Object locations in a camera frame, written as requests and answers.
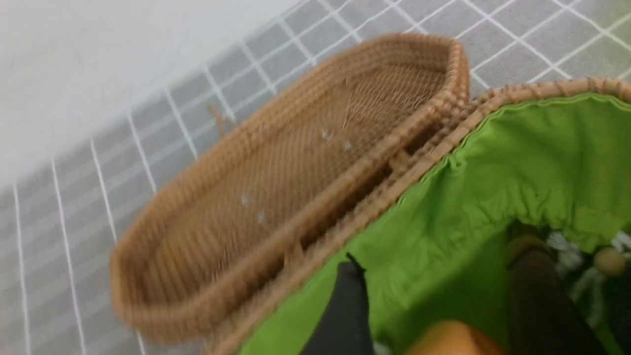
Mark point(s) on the brown potato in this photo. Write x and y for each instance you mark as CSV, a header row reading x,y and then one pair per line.
x,y
454,338

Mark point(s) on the grey checked tablecloth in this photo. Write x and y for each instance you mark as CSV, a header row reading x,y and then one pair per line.
x,y
59,224

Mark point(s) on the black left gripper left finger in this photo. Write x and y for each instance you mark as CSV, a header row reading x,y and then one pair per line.
x,y
343,328

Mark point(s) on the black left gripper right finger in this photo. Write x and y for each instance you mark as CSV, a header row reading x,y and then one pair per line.
x,y
542,319

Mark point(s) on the woven rattan basket lid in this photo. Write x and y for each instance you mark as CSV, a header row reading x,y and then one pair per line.
x,y
222,237

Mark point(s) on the woven rattan basket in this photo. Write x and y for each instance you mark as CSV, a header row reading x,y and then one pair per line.
x,y
548,159

